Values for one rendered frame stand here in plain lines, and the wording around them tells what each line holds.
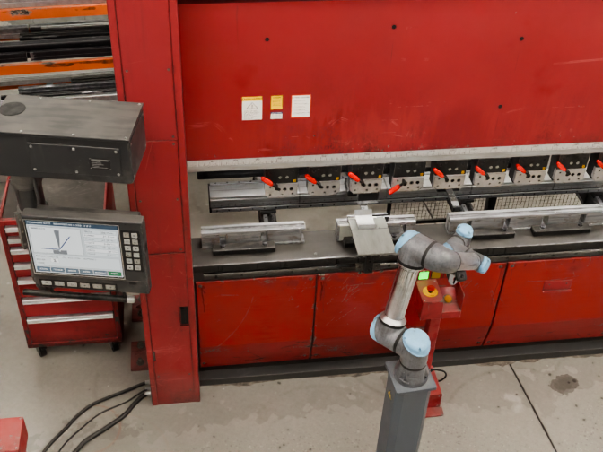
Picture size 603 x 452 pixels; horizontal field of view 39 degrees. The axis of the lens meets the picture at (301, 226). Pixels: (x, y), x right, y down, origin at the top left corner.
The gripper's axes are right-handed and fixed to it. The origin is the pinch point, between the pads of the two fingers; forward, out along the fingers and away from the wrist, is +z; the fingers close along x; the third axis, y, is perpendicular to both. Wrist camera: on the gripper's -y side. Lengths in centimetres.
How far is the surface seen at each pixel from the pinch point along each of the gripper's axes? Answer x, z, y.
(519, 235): -42, -1, 28
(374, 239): 35.9, -14.7, 18.8
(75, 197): 177, -9, 65
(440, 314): 5.5, 14.0, -6.2
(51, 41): 198, -12, 205
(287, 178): 76, -41, 35
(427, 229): 3.3, -0.5, 37.3
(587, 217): -78, -7, 33
